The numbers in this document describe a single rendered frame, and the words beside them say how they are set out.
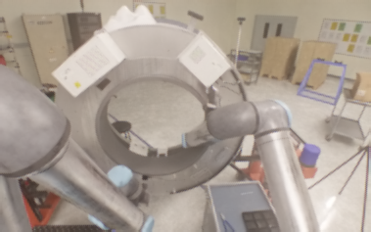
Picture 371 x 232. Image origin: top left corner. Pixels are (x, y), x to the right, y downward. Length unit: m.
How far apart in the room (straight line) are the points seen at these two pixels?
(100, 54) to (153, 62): 0.31
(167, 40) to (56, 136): 0.98
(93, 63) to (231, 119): 0.78
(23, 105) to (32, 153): 0.06
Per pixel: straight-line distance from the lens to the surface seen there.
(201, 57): 1.10
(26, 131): 0.29
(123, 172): 0.78
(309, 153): 1.58
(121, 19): 1.31
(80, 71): 1.16
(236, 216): 1.54
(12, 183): 0.48
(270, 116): 0.66
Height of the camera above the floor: 1.89
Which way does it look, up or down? 28 degrees down
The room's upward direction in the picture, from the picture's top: 2 degrees clockwise
